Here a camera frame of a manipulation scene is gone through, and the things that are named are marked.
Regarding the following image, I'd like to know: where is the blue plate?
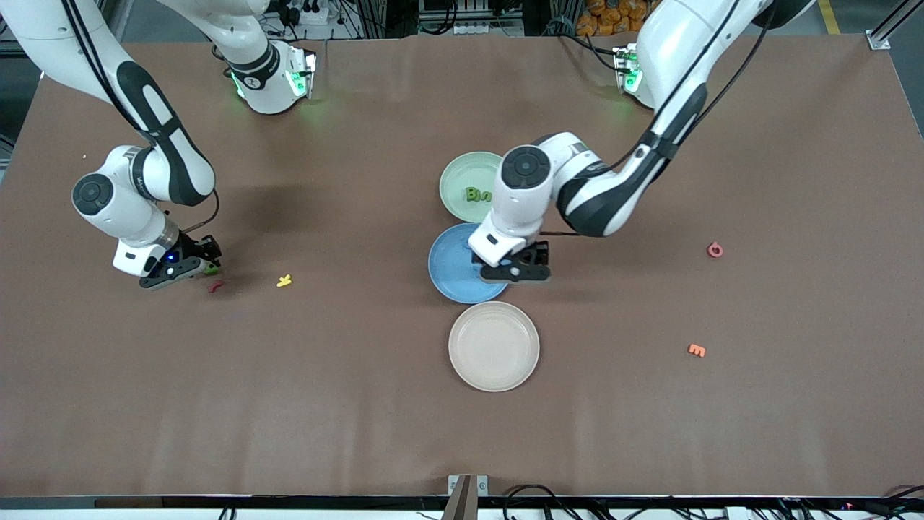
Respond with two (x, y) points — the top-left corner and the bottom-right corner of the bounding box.
(427, 222), (510, 305)

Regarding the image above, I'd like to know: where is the beige plate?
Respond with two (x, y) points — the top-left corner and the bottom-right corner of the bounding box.
(448, 301), (541, 393)

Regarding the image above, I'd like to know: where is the pale green plate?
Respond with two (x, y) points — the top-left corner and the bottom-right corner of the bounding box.
(439, 151), (506, 222)

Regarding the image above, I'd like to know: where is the brown table cover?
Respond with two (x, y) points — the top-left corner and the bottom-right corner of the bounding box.
(0, 32), (924, 499)

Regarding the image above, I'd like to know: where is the pile of orange fruit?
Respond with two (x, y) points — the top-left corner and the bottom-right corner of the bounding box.
(575, 0), (654, 38)

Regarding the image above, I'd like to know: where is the white power strip with plugs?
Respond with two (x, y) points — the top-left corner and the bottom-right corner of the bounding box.
(276, 0), (331, 27)

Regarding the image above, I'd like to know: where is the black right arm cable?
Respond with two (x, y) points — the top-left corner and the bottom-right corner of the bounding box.
(180, 188), (220, 236)

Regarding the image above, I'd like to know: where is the black base cable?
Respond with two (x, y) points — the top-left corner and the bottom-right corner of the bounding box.
(556, 29), (622, 72)

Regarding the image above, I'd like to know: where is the black looped cable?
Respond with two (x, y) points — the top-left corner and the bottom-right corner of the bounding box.
(502, 482), (578, 520)

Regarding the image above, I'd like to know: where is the grey metal bracket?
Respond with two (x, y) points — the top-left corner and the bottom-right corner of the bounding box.
(448, 474), (489, 498)

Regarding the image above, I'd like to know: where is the brown post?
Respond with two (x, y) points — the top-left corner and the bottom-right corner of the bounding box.
(440, 474), (479, 520)

